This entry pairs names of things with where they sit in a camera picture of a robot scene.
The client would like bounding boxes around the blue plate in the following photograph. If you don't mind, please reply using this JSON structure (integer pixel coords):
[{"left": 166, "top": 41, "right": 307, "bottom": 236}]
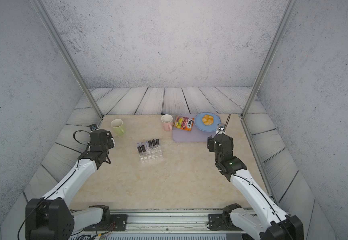
[{"left": 195, "top": 113, "right": 222, "bottom": 133}]

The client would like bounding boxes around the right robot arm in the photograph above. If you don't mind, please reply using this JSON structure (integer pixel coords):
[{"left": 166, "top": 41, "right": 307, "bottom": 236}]
[{"left": 207, "top": 123, "right": 304, "bottom": 240}]

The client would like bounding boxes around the pink mug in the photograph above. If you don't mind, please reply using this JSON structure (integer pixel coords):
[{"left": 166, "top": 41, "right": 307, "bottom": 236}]
[{"left": 161, "top": 115, "right": 173, "bottom": 132}]

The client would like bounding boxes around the right frame post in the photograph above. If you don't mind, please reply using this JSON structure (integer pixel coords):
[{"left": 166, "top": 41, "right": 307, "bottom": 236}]
[{"left": 241, "top": 0, "right": 297, "bottom": 119}]

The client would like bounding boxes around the colourful snack bag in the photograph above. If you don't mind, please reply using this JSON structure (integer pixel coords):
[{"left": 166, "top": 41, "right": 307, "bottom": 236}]
[{"left": 173, "top": 116, "right": 195, "bottom": 132}]

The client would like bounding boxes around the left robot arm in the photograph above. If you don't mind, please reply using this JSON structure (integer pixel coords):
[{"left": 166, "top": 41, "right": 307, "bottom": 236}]
[{"left": 20, "top": 124, "right": 115, "bottom": 240}]

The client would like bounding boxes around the left frame post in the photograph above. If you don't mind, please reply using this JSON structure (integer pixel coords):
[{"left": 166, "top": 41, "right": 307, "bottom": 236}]
[{"left": 31, "top": 0, "right": 104, "bottom": 119}]

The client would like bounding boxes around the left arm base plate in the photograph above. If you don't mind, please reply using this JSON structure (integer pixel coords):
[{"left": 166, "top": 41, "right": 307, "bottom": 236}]
[{"left": 84, "top": 214, "right": 128, "bottom": 232}]

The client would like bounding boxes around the frame post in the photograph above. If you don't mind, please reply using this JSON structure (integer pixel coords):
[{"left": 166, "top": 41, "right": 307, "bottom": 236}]
[
  {"left": 241, "top": 0, "right": 297, "bottom": 119},
  {"left": 31, "top": 0, "right": 104, "bottom": 119}
]

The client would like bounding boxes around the aluminium rail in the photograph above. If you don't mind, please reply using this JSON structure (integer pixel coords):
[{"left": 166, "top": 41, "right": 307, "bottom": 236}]
[{"left": 35, "top": 209, "right": 301, "bottom": 240}]

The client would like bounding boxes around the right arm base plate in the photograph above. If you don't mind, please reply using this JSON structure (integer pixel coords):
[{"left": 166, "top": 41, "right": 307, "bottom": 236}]
[{"left": 206, "top": 213, "right": 241, "bottom": 231}]

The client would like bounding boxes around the bread roll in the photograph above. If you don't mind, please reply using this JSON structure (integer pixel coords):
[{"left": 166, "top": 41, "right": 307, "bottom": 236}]
[{"left": 202, "top": 115, "right": 214, "bottom": 126}]

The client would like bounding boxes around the green mug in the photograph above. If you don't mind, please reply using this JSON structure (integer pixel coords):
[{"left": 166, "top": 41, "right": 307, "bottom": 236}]
[{"left": 110, "top": 119, "right": 126, "bottom": 136}]

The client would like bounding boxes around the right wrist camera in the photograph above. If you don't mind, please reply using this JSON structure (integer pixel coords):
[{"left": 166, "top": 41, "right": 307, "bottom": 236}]
[{"left": 217, "top": 123, "right": 226, "bottom": 132}]

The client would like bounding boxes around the lavender tray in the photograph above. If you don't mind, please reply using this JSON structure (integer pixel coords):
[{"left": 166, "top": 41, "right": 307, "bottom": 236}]
[{"left": 172, "top": 113, "right": 222, "bottom": 142}]

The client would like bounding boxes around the clear acrylic lipstick organizer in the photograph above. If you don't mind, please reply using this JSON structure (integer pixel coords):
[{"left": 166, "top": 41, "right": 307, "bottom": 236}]
[{"left": 137, "top": 139, "right": 163, "bottom": 165}]

